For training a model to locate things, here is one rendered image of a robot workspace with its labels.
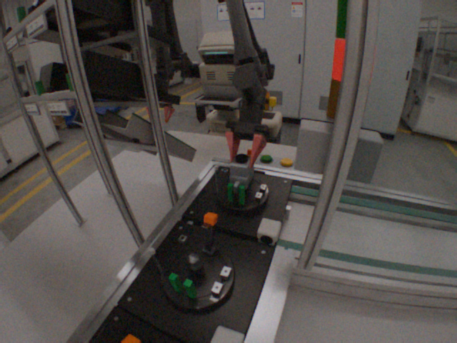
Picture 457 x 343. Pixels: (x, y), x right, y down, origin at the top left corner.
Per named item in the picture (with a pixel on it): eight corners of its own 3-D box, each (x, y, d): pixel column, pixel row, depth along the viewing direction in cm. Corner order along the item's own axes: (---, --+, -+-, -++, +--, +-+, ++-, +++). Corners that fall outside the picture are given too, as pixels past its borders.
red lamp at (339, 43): (330, 74, 26) (333, 38, 24) (365, 79, 25) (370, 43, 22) (332, 80, 23) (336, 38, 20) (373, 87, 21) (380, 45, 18)
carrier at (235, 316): (179, 225, 53) (168, 186, 46) (273, 252, 45) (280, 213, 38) (120, 307, 35) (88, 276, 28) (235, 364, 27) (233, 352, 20)
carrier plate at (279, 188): (219, 170, 72) (219, 165, 71) (292, 184, 64) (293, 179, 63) (182, 221, 54) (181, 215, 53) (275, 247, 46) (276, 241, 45)
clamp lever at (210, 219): (206, 245, 42) (208, 211, 41) (215, 248, 42) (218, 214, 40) (198, 254, 39) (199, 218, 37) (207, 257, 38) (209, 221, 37)
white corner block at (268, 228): (261, 228, 51) (262, 216, 49) (280, 232, 50) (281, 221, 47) (255, 243, 48) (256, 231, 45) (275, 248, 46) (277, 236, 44)
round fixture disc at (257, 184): (228, 176, 66) (227, 171, 65) (273, 186, 61) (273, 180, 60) (207, 207, 55) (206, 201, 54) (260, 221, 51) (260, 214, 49)
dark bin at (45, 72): (118, 101, 68) (121, 81, 67) (140, 103, 63) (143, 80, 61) (37, 93, 44) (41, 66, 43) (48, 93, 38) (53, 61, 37)
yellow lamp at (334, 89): (325, 108, 29) (330, 75, 27) (359, 113, 28) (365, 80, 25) (326, 119, 26) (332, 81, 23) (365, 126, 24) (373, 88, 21)
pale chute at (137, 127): (164, 153, 76) (168, 141, 77) (192, 162, 70) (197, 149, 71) (99, 123, 51) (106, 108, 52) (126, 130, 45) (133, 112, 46)
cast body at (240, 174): (238, 171, 58) (237, 148, 54) (254, 174, 57) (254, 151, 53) (226, 191, 52) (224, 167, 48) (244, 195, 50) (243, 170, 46)
